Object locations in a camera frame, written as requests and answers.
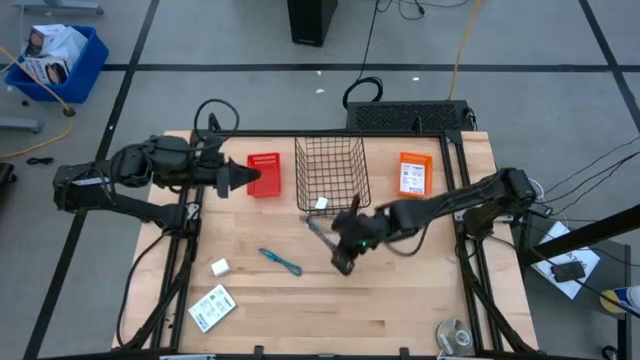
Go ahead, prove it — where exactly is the white and green acer box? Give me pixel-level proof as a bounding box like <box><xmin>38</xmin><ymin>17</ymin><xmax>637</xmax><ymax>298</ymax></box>
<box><xmin>187</xmin><ymin>283</ymin><xmax>238</xmax><ymax>334</ymax></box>

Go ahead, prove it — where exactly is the black smartphone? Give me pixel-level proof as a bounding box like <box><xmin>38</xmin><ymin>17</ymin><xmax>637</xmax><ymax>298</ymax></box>
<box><xmin>551</xmin><ymin>260</ymin><xmax>587</xmax><ymax>284</ymax></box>

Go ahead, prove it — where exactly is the orange plastic basket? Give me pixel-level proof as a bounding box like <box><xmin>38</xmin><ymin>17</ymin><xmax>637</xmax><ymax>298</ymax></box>
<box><xmin>398</xmin><ymin>151</ymin><xmax>434</xmax><ymax>199</ymax></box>

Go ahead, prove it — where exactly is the red plastic basket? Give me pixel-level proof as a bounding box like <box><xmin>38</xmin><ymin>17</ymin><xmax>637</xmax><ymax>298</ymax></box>
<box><xmin>246</xmin><ymin>152</ymin><xmax>282</xmax><ymax>199</ymax></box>

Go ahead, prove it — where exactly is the yellow hanging cable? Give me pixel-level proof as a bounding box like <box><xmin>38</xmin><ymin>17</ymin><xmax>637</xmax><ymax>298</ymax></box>
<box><xmin>447</xmin><ymin>0</ymin><xmax>484</xmax><ymax>101</ymax></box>

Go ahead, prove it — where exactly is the black coiled power cable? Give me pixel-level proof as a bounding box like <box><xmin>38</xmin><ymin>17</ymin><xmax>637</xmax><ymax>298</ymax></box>
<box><xmin>342</xmin><ymin>0</ymin><xmax>385</xmax><ymax>111</ymax></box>

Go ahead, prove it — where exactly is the black computer tower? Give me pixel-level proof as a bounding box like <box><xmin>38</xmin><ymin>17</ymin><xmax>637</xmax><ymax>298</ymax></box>
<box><xmin>286</xmin><ymin>0</ymin><xmax>339</xmax><ymax>48</ymax></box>

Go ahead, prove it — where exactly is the white printed paper sheet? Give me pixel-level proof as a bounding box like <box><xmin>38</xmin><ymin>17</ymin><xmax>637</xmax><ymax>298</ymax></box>
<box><xmin>530</xmin><ymin>220</ymin><xmax>601</xmax><ymax>300</ymax></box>

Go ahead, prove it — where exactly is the blue plastic bin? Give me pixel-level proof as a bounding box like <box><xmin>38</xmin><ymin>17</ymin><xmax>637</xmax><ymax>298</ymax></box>
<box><xmin>3</xmin><ymin>24</ymin><xmax>110</xmax><ymax>105</ymax></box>

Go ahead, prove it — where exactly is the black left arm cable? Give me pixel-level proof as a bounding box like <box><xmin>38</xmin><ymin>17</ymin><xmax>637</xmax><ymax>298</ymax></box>
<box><xmin>193</xmin><ymin>98</ymin><xmax>241</xmax><ymax>146</ymax></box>

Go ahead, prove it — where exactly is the black perforated computer case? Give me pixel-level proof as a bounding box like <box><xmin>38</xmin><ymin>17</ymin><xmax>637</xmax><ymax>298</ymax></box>
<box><xmin>345</xmin><ymin>99</ymin><xmax>476</xmax><ymax>134</ymax></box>

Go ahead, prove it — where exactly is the dark side table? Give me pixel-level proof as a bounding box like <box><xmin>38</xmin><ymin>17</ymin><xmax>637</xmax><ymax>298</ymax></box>
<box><xmin>519</xmin><ymin>203</ymin><xmax>640</xmax><ymax>360</ymax></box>

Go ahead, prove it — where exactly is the grey desk foot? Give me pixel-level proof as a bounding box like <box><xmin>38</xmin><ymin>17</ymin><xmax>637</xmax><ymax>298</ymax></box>
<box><xmin>0</xmin><ymin>116</ymin><xmax>45</xmax><ymax>135</ymax></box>
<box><xmin>12</xmin><ymin>0</ymin><xmax>105</xmax><ymax>16</ymax></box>

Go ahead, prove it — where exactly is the black wire basket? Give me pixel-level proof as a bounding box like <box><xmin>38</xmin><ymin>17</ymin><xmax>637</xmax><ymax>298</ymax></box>
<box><xmin>293</xmin><ymin>134</ymin><xmax>372</xmax><ymax>217</ymax></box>

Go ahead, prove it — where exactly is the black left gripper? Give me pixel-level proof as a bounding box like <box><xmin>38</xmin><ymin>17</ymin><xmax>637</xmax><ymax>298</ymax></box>
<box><xmin>213</xmin><ymin>157</ymin><xmax>262</xmax><ymax>199</ymax></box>

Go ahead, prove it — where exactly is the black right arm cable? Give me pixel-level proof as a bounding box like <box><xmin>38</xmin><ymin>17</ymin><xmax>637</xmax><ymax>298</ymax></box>
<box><xmin>384</xmin><ymin>219</ymin><xmax>436</xmax><ymax>257</ymax></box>

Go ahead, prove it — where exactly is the yellow floor cable with plug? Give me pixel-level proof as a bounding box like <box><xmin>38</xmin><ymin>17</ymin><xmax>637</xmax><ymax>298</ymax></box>
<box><xmin>0</xmin><ymin>44</ymin><xmax>77</xmax><ymax>160</ymax></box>

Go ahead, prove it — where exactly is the blue slim hand tool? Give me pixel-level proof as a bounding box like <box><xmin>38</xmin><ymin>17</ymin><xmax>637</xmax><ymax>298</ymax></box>
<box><xmin>258</xmin><ymin>247</ymin><xmax>304</xmax><ymax>277</ymax></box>

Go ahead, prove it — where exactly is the small white cube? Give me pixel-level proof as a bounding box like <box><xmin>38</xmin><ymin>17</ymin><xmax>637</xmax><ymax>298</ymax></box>
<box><xmin>210</xmin><ymin>257</ymin><xmax>232</xmax><ymax>278</ymax></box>

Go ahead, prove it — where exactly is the white box with headphone print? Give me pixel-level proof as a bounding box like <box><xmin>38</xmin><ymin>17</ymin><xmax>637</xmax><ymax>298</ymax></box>
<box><xmin>19</xmin><ymin>55</ymin><xmax>71</xmax><ymax>85</ymax></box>

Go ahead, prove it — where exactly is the black cable bundle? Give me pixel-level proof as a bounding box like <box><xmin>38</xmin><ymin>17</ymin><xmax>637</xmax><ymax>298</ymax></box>
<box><xmin>542</xmin><ymin>134</ymin><xmax>640</xmax><ymax>216</ymax></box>

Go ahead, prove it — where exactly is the black aluminium table frame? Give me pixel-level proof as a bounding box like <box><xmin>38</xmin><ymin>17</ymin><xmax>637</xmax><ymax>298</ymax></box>
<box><xmin>114</xmin><ymin>113</ymin><xmax>541</xmax><ymax>360</ymax></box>

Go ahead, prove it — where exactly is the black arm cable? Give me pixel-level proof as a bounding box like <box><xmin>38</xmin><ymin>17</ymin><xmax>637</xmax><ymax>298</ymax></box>
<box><xmin>384</xmin><ymin>219</ymin><xmax>436</xmax><ymax>257</ymax></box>
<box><xmin>193</xmin><ymin>98</ymin><xmax>241</xmax><ymax>146</ymax></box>

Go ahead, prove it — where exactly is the white box with dark print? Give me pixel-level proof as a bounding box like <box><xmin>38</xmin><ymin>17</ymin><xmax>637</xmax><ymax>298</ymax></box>
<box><xmin>24</xmin><ymin>23</ymin><xmax>66</xmax><ymax>57</ymax></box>

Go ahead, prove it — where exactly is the yellow and blue roll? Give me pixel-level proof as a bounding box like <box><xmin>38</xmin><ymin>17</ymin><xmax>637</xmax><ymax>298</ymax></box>
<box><xmin>599</xmin><ymin>285</ymin><xmax>640</xmax><ymax>315</ymax></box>

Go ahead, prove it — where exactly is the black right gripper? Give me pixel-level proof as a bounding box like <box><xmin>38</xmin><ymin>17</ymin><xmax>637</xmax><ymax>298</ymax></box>
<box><xmin>330</xmin><ymin>193</ymin><xmax>396</xmax><ymax>276</ymax></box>

